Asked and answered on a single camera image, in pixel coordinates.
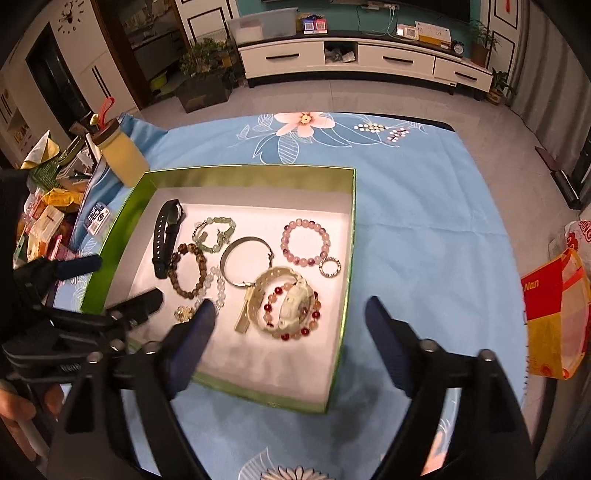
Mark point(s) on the small potted plant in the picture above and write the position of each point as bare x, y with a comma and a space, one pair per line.
497, 90

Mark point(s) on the wall clock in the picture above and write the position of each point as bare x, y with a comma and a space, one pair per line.
69, 16

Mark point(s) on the white wrist watch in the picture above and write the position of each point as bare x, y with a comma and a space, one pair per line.
288, 309

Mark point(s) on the blue floral tablecloth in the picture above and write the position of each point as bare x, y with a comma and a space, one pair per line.
438, 221

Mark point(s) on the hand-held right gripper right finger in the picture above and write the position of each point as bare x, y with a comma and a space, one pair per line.
388, 344

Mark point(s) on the white and red plastic bag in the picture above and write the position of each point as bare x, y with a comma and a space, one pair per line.
572, 237

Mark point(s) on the person's left hand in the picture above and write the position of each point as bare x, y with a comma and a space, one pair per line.
18, 406

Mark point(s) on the black wrist watch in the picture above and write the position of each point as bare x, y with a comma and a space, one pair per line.
164, 244

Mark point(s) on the gold flower brooch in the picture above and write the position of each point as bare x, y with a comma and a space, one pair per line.
183, 314

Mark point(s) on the clear plastic storage box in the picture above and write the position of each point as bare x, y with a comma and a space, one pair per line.
263, 25

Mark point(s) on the tall potted plant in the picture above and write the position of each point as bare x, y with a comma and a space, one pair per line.
480, 48

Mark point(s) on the small alarm clock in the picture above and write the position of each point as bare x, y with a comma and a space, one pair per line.
457, 48

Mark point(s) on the silver bangle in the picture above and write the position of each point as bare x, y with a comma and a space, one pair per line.
226, 267

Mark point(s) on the white electronic device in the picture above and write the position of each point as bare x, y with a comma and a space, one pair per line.
407, 30

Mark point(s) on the red and yellow bag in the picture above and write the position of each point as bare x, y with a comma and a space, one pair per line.
554, 318

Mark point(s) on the pile of snack packets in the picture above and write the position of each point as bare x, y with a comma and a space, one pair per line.
51, 203

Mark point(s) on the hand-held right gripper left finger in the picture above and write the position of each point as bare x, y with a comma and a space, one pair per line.
194, 344

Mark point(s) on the green cardboard box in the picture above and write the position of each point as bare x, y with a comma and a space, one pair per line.
286, 369

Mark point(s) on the black planter with plants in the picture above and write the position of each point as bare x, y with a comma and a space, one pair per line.
203, 90

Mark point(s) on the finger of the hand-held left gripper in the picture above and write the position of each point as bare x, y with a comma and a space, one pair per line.
85, 266
141, 304

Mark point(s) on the white television cabinet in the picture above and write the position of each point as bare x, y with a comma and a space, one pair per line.
295, 57

